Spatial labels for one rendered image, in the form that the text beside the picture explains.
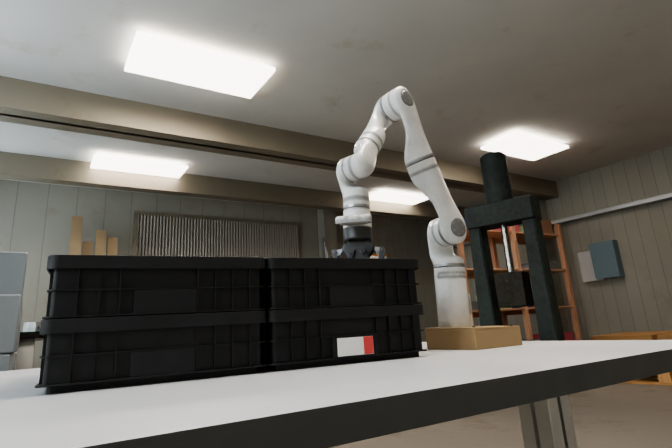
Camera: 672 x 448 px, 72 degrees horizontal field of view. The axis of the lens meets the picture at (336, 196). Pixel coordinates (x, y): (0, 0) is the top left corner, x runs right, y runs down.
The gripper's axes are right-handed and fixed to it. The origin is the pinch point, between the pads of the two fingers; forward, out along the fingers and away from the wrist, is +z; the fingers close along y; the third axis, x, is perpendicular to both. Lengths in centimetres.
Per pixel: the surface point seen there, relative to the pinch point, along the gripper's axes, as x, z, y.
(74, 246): -469, -123, 491
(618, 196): -713, -194, -339
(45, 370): 47, 16, 46
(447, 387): 54, 19, -18
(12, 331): -89, 6, 192
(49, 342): 47, 12, 46
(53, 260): 48, -2, 47
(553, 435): 31, 28, -34
